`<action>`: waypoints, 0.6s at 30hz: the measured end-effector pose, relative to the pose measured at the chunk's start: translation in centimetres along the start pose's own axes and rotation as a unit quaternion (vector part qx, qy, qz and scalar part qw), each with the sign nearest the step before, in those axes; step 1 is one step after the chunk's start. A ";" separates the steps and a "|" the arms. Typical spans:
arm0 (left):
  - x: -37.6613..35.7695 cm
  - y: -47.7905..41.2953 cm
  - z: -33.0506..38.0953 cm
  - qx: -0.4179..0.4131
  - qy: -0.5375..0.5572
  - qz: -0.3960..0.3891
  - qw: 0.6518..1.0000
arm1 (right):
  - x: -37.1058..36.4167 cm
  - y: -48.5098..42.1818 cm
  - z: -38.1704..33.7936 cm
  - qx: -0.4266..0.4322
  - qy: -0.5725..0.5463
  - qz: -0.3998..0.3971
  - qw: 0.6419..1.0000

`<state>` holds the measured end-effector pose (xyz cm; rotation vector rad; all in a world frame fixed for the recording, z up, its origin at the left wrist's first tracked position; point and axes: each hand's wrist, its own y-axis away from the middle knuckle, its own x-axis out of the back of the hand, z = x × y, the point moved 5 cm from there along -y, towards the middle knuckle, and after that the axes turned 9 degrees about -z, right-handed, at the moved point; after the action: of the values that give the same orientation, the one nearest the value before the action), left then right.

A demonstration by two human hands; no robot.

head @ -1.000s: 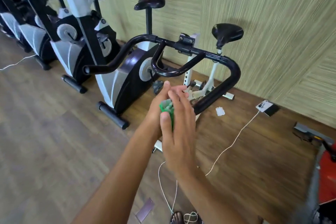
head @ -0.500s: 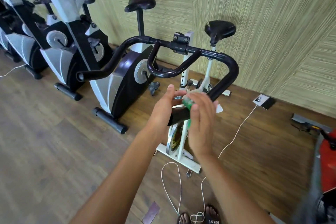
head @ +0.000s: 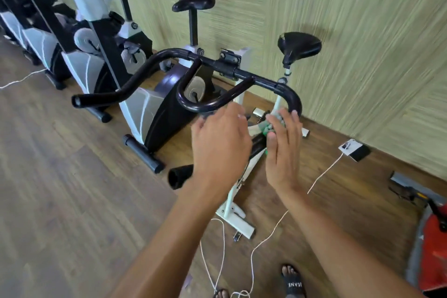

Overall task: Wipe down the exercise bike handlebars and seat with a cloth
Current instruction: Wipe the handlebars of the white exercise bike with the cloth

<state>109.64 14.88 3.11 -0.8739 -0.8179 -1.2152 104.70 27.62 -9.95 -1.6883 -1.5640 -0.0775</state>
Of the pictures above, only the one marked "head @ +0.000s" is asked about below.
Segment red and grey spin bike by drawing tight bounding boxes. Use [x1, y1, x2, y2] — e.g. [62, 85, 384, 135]
[387, 170, 447, 295]

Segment green checkered cleaning cloth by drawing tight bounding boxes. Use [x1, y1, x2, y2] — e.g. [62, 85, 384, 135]
[258, 114, 287, 138]

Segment white power socket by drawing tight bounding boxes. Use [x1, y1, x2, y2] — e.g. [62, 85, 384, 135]
[339, 138, 364, 157]

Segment black handlebars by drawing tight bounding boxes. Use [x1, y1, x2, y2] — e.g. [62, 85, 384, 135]
[71, 47, 303, 190]

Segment thin white cable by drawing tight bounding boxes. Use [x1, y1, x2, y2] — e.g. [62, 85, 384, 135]
[199, 153, 346, 298]

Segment white floor cable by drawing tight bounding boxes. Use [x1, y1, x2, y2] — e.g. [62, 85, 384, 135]
[0, 67, 47, 90]

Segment person's left hand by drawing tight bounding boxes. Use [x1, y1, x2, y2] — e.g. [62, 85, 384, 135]
[190, 102, 254, 194]

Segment person's right hand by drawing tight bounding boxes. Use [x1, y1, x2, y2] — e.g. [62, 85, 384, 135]
[264, 108, 305, 194]

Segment person's right forearm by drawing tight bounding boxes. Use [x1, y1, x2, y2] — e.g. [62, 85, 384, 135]
[279, 186, 423, 298]

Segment person's left forearm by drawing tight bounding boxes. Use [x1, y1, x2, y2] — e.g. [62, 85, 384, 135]
[112, 183, 235, 298]

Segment black and grey upright bike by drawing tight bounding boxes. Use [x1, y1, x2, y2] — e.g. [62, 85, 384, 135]
[56, 0, 155, 124]
[0, 0, 71, 89]
[115, 0, 252, 173]

